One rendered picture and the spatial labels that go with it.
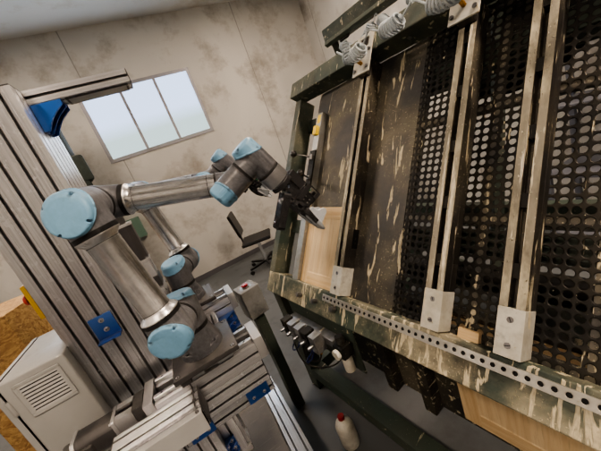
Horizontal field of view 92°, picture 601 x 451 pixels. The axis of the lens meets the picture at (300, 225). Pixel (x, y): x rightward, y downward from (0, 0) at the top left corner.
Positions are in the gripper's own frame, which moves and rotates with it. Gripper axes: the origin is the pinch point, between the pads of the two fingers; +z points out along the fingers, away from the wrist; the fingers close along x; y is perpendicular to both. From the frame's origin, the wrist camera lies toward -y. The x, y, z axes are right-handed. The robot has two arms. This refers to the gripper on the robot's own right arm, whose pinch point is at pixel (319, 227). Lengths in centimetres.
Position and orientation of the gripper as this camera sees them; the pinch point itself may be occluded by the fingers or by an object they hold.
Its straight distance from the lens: 93.5
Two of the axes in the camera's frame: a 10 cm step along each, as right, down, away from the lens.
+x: -4.2, -1.2, 9.0
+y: 5.9, -7.9, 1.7
